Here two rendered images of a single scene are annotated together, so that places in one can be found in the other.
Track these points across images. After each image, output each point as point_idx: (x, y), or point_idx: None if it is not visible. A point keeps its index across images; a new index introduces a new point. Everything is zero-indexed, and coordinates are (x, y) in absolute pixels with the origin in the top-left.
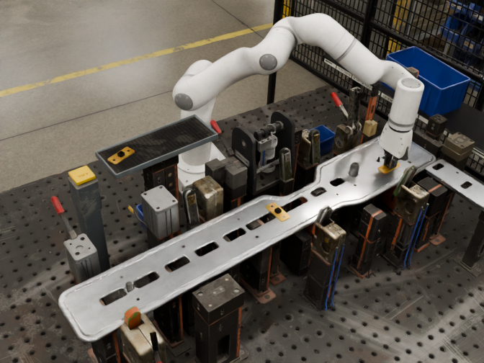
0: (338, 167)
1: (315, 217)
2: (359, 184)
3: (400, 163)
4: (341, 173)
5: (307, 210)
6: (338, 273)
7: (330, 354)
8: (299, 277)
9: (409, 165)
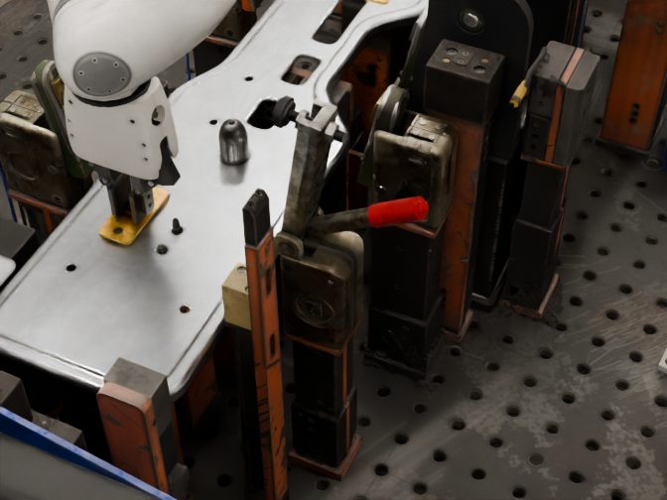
0: (288, 158)
1: (271, 12)
2: (201, 127)
3: (102, 247)
4: (270, 142)
5: (297, 16)
6: (186, 61)
7: (162, 75)
8: None
9: (69, 254)
